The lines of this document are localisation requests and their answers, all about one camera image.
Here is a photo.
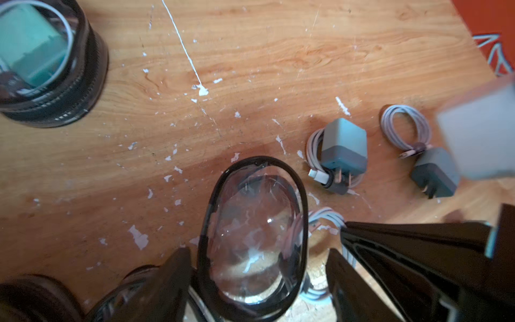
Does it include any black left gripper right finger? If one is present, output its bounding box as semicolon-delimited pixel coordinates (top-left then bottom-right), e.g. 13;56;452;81
325;248;400;321

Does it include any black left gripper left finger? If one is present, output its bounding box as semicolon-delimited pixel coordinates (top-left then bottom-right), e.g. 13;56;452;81
111;248;193;321

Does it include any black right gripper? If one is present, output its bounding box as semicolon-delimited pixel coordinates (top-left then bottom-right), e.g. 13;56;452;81
341;204;514;321

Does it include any teal charger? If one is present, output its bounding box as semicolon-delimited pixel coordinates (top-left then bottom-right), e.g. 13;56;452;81
320;118;368;195

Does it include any teal wall charger plug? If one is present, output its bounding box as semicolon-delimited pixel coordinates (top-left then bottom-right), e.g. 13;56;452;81
1;1;74;91

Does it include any teal charger near right arm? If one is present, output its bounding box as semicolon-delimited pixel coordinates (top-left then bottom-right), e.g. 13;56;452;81
410;148;461;199

